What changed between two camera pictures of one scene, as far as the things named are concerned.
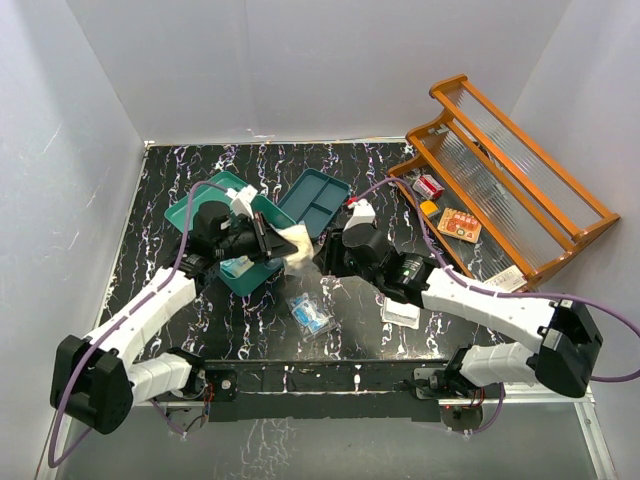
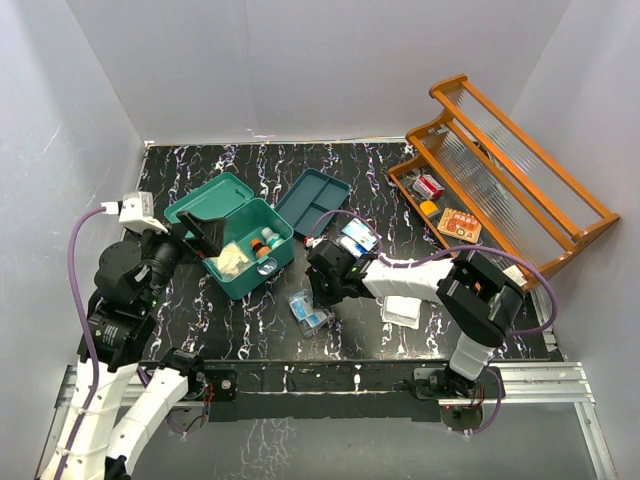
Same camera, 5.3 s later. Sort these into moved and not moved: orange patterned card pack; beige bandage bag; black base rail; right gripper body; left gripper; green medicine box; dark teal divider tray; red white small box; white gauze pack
Moved: left gripper; beige bandage bag; right gripper body
Not moved: green medicine box; white gauze pack; orange patterned card pack; dark teal divider tray; black base rail; red white small box
